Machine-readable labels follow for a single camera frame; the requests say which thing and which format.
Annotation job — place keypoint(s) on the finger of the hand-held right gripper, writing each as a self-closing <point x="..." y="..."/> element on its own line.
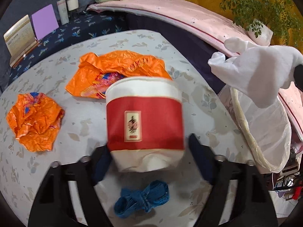
<point x="299" y="75"/>

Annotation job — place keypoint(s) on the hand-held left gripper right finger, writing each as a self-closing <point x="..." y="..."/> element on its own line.
<point x="198" y="156"/>

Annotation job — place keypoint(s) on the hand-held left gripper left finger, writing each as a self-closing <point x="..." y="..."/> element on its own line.
<point x="101" y="165"/>

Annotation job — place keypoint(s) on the white cloth glove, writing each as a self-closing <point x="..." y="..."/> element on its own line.
<point x="255" y="73"/>

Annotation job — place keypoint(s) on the bin with white plastic bag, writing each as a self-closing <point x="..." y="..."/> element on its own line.
<point x="265" y="127"/>

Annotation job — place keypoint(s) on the red white labelled paper cup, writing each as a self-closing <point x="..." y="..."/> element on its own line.
<point x="144" y="115"/>

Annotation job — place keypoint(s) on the blue mesh fabric piece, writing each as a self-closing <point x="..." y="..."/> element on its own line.
<point x="142" y="198"/>

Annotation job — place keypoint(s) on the green plant in white pot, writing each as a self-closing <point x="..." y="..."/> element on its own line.
<point x="260" y="32"/>

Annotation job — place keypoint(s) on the crumpled orange plastic wrapper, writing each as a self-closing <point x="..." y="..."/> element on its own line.
<point x="35" y="123"/>

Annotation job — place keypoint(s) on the flat orange plastic wrapper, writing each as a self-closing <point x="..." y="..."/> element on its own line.
<point x="118" y="66"/>

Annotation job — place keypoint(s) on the dark purple cloth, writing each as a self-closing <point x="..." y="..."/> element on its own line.
<point x="189" y="49"/>

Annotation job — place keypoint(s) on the pink cloth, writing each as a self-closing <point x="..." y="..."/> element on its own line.
<point x="189" y="11"/>

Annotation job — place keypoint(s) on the dark blue floral cloth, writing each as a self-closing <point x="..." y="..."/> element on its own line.
<point x="94" y="26"/>

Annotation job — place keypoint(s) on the beige card stand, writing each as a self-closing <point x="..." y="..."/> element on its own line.
<point x="19" y="37"/>

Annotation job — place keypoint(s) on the purple card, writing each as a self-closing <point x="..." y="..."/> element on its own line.
<point x="45" y="22"/>

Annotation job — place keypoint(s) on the white bottle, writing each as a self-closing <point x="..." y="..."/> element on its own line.
<point x="63" y="13"/>

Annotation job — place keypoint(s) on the white jar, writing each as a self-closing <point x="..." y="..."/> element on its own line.
<point x="72" y="2"/>

